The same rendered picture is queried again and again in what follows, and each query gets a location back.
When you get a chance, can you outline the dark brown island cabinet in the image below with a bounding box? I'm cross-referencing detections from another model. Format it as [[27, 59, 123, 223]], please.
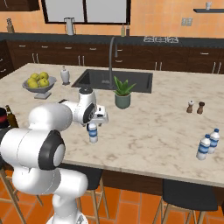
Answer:
[[100, 169, 224, 207]]

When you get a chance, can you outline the black seat wooden stool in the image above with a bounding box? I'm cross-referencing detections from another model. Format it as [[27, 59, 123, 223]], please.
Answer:
[[59, 163, 110, 224], [0, 163, 45, 224], [152, 178, 219, 224]]

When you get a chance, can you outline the dark wall shelf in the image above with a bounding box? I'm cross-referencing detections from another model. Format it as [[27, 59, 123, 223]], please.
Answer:
[[192, 8, 224, 14]]

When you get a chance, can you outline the white soap dispenser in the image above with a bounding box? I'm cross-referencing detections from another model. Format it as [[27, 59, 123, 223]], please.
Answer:
[[59, 65, 71, 86]]

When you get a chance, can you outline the brown glass bottle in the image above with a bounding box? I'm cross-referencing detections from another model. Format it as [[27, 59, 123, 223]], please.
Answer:
[[4, 104, 19, 130]]

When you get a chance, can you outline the dark brown wall cupboard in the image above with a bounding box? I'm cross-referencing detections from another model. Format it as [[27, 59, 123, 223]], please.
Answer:
[[0, 0, 40, 12]]

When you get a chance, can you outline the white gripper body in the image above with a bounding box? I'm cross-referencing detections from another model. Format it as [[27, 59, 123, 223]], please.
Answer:
[[93, 106, 109, 126]]

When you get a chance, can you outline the brown pepper shaker dark cap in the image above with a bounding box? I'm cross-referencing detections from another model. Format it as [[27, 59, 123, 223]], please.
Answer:
[[196, 101, 206, 115]]

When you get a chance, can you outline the white ring hob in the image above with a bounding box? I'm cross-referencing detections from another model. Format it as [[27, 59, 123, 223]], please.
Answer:
[[143, 35, 179, 44]]

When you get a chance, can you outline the brown salt shaker white cap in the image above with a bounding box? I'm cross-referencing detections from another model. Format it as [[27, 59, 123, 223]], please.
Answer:
[[186, 100, 195, 114]]

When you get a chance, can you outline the wooden knife block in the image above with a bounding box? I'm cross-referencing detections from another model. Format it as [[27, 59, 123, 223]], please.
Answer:
[[5, 17, 16, 34]]

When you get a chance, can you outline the plastic water bottle blue label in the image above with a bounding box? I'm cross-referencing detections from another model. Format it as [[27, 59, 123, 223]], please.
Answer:
[[195, 133, 212, 161], [207, 128, 221, 155], [87, 122, 99, 144]]

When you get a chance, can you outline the black sink basin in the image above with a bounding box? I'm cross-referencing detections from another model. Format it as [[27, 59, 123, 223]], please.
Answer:
[[71, 68, 154, 95]]

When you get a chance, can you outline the grey fruit bowl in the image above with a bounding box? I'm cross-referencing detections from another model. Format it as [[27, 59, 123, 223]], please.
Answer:
[[22, 76, 58, 100]]

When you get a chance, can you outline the black framed window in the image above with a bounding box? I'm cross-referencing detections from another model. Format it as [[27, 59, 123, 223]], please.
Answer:
[[40, 0, 131, 25]]

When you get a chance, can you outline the black glass bottle red band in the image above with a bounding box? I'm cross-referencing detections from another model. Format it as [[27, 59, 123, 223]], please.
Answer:
[[0, 107, 11, 130]]

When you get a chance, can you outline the dark brown cupboard run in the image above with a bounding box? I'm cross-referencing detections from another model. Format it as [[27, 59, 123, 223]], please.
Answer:
[[0, 38, 224, 79]]

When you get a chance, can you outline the silver kettle jug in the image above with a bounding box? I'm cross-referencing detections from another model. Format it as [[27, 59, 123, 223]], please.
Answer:
[[63, 17, 76, 36]]

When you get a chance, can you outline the grey wall socket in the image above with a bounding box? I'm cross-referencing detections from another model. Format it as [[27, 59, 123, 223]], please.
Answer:
[[180, 17, 193, 27]]

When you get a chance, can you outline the dark grey curved tap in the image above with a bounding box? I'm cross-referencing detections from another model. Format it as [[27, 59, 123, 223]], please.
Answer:
[[108, 36, 119, 89]]

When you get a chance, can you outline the green plant in grey pot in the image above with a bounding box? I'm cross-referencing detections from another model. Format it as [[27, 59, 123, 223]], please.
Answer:
[[113, 75, 137, 110]]

